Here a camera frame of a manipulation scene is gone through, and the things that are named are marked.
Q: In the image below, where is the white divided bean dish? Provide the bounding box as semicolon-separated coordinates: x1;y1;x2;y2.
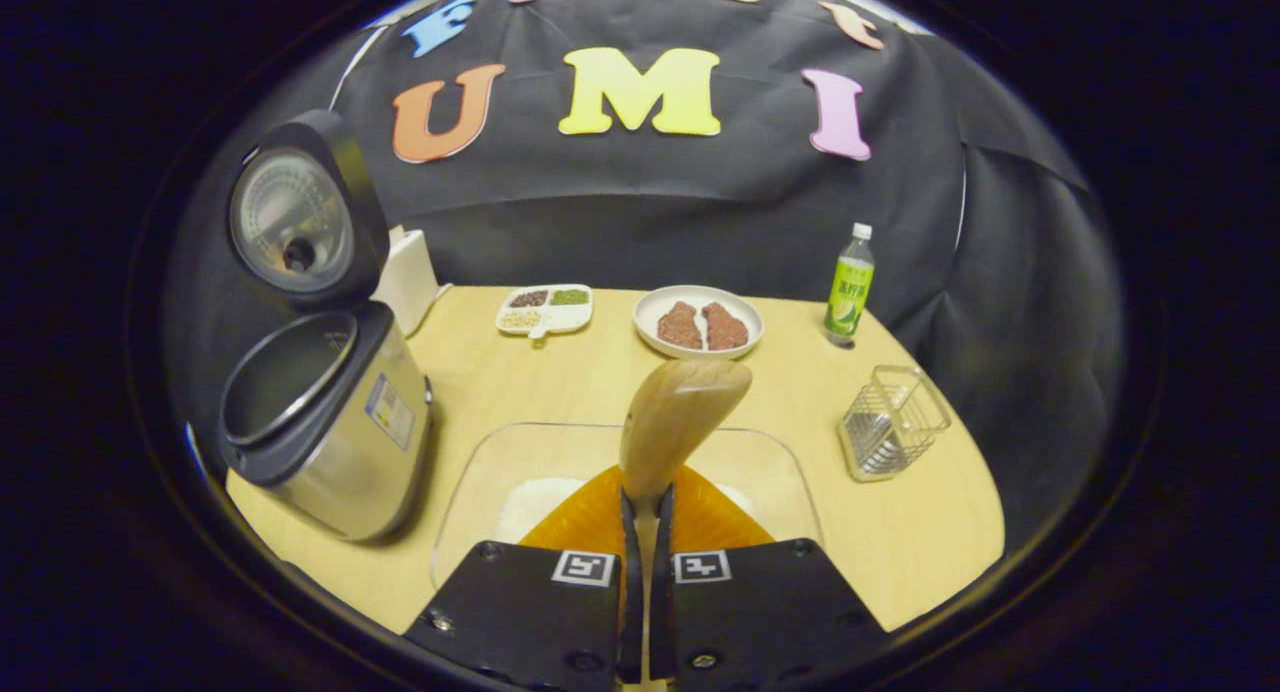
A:
495;283;595;342

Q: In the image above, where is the brown meat piece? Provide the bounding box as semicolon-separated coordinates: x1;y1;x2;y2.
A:
656;301;705;351
702;302;750;352

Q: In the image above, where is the green drink bottle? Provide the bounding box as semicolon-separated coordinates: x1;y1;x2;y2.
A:
823;222;877;349

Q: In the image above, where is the clear chopstick holder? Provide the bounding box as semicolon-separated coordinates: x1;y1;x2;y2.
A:
837;364;953;484

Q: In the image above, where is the clear rice container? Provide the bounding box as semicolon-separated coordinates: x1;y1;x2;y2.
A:
430;422;827;595

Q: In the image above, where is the white round plate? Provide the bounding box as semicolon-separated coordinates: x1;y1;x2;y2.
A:
633;285;765;361

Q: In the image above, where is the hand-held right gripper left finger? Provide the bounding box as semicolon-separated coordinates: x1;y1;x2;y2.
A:
404;464;647;689

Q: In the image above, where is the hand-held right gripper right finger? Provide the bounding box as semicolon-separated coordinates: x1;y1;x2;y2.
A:
650;462;888;690

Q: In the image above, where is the wooden spoon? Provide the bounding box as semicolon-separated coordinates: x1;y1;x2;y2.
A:
618;358;754;692

